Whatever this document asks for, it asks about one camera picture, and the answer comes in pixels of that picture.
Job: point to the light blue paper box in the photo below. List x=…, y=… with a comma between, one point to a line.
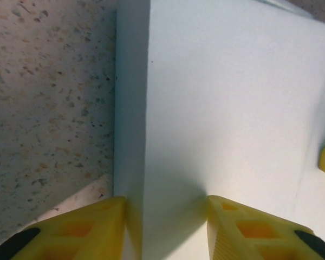
x=219, y=108

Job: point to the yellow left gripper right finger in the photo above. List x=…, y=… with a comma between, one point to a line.
x=224, y=238

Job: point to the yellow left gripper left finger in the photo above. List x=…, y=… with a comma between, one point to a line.
x=84, y=238

